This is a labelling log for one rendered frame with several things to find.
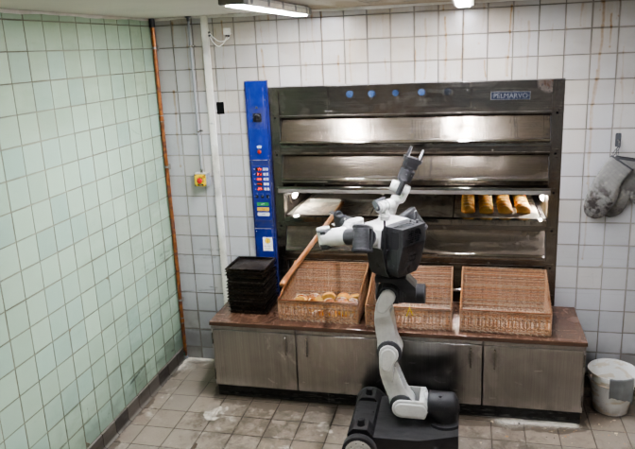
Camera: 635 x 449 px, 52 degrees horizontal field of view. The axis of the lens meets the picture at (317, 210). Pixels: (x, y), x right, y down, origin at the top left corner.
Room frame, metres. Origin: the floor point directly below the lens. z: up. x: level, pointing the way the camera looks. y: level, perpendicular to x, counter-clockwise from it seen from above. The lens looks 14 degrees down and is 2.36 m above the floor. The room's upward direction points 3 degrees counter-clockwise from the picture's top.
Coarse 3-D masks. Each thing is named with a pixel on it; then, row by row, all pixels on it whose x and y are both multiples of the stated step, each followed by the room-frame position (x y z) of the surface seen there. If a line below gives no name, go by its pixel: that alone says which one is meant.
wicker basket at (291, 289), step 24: (312, 264) 4.45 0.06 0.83; (336, 264) 4.41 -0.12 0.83; (360, 264) 4.37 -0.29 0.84; (288, 288) 4.28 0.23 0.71; (312, 288) 4.41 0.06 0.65; (336, 288) 4.36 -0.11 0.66; (360, 288) 4.33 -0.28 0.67; (288, 312) 4.15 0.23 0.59; (336, 312) 3.95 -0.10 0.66; (360, 312) 4.00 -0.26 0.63
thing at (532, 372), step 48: (240, 336) 4.03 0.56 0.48; (288, 336) 3.95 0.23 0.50; (336, 336) 3.89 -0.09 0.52; (432, 336) 3.73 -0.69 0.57; (480, 336) 3.67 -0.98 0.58; (528, 336) 3.64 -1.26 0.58; (576, 336) 3.61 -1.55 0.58; (240, 384) 4.04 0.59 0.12; (288, 384) 3.96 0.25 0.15; (336, 384) 3.88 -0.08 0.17; (432, 384) 3.74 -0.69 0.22; (480, 384) 3.66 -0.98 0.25; (528, 384) 3.60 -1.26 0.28; (576, 384) 3.53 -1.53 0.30
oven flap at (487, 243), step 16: (288, 240) 4.50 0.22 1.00; (304, 240) 4.48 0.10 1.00; (432, 240) 4.27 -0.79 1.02; (448, 240) 4.25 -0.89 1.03; (464, 240) 4.22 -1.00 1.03; (480, 240) 4.20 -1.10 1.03; (496, 240) 4.18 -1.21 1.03; (512, 240) 4.15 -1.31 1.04; (528, 240) 4.13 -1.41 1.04; (544, 240) 4.11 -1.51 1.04; (496, 256) 4.12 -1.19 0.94; (512, 256) 4.10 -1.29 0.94; (528, 256) 4.07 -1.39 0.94; (544, 256) 4.05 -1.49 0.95
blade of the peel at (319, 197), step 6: (312, 198) 4.98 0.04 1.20; (318, 198) 5.04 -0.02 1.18; (324, 198) 5.03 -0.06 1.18; (330, 198) 5.02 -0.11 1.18; (336, 198) 5.01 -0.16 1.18; (342, 198) 5.00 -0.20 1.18; (348, 198) 4.99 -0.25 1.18; (354, 198) 4.98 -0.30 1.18; (360, 198) 4.97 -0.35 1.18; (366, 198) 4.96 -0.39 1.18; (372, 198) 4.95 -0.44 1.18; (378, 198) 4.95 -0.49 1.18
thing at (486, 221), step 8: (288, 216) 4.51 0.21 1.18; (296, 216) 4.49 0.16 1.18; (304, 216) 4.48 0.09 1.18; (312, 216) 4.47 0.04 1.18; (320, 216) 4.46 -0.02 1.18; (328, 216) 4.45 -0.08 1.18; (352, 216) 4.42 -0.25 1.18; (360, 216) 4.41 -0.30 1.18; (368, 216) 4.40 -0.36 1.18; (376, 216) 4.39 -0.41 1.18; (424, 216) 4.33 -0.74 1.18; (432, 216) 4.32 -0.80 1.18; (432, 224) 4.27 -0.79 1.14; (440, 224) 4.25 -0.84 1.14; (448, 224) 4.24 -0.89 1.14; (456, 224) 4.23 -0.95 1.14; (464, 224) 4.22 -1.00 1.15; (472, 224) 4.20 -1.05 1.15; (480, 224) 4.19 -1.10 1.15; (488, 224) 4.18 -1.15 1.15; (496, 224) 4.17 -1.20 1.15; (504, 224) 4.16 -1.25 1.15; (512, 224) 4.14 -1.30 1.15; (520, 224) 4.13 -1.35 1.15; (528, 224) 4.12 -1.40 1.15; (536, 224) 4.11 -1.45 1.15; (544, 224) 4.10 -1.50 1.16
